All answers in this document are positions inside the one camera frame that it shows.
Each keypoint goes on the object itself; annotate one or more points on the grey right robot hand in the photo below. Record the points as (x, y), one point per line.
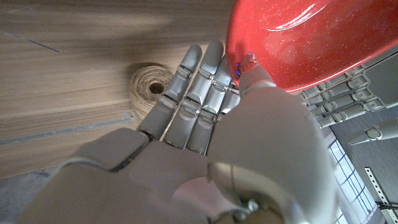
(174, 180)

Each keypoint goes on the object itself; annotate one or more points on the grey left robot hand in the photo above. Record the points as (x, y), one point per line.
(379, 84)

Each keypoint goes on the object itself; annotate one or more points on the red bowl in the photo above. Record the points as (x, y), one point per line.
(311, 40)

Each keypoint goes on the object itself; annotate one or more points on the brown twine thread spool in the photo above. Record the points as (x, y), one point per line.
(143, 93)

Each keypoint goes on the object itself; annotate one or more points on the grey perforated metal panel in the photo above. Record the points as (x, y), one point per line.
(382, 155)

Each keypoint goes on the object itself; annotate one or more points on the printed window backdrop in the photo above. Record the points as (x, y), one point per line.
(351, 180)

